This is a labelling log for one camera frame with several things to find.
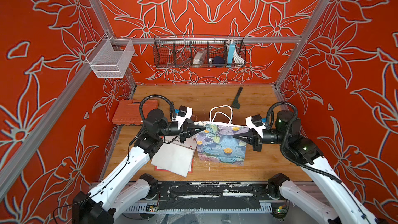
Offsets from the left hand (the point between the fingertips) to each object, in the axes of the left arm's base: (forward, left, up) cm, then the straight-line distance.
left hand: (203, 127), depth 60 cm
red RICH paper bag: (-8, +24, -31) cm, 40 cm away
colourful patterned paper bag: (-3, -6, -6) cm, 9 cm away
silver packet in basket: (+47, +5, 0) cm, 47 cm away
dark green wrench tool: (+38, -22, -30) cm, 53 cm away
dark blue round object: (+50, -8, -3) cm, 50 cm away
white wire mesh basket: (+45, +59, 0) cm, 74 cm away
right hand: (-3, -12, 0) cm, 12 cm away
